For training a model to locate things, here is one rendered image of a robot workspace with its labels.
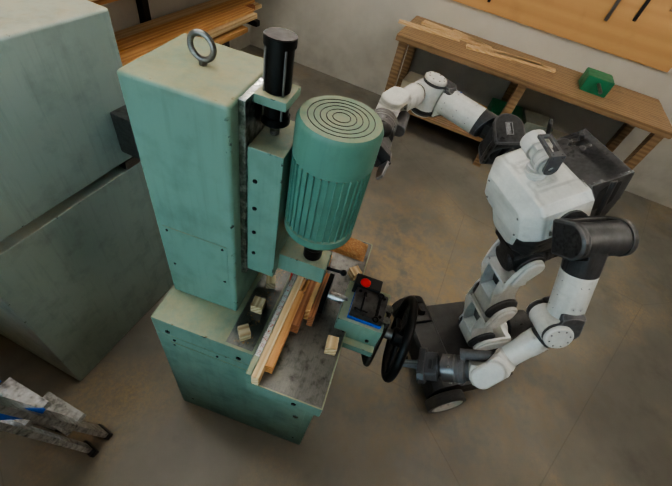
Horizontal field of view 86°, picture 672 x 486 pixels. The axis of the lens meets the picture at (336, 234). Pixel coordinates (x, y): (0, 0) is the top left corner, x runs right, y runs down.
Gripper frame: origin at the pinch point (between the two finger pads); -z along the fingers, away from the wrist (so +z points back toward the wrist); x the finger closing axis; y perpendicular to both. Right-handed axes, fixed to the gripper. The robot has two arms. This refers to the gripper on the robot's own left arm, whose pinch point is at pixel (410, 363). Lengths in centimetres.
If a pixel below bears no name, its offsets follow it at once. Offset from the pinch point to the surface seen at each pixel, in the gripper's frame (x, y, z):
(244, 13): 268, 91, -170
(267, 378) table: -28, 37, -26
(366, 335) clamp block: -7.7, 28.3, -6.1
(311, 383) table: -25.4, 31.6, -16.4
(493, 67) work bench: 256, 1, 29
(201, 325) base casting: -17, 42, -54
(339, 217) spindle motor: -5, 70, -1
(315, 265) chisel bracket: -1, 51, -16
